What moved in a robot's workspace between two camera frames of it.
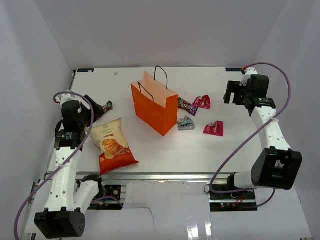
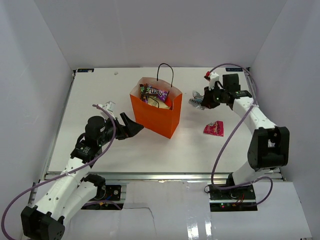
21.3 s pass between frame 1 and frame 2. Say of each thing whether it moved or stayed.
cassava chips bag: moved
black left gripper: moved
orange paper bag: moved
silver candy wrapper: moved
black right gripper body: moved
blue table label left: stayed
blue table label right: stayed
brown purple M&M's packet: moved
